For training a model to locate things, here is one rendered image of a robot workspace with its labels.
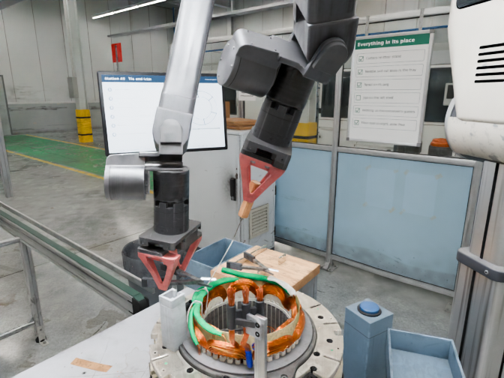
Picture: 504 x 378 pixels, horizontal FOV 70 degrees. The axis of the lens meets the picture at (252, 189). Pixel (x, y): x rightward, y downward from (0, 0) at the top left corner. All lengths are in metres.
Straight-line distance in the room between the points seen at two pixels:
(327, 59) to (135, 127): 1.21
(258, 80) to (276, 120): 0.06
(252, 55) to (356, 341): 0.63
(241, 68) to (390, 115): 2.36
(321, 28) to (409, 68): 2.31
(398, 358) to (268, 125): 0.48
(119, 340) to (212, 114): 0.96
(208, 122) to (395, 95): 1.52
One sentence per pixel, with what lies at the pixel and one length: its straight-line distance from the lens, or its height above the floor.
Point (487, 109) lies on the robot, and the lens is 0.74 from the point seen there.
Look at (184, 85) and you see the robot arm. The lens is 0.62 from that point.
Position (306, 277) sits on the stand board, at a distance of 0.89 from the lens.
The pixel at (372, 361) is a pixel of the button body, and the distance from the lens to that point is 0.88.
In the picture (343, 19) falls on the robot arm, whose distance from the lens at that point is 0.45.
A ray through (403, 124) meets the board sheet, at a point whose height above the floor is 1.28.
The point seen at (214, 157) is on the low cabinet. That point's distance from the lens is 3.00.
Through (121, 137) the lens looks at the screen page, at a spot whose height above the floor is 1.31.
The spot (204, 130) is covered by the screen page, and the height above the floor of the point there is 1.32.
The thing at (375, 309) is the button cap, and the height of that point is 1.04.
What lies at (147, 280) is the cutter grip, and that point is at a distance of 0.65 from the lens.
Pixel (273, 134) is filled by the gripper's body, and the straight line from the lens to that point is 0.50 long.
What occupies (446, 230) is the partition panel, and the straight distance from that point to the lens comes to 2.84.
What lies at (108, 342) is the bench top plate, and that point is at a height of 0.78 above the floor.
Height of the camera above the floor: 1.48
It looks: 15 degrees down
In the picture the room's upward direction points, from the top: straight up
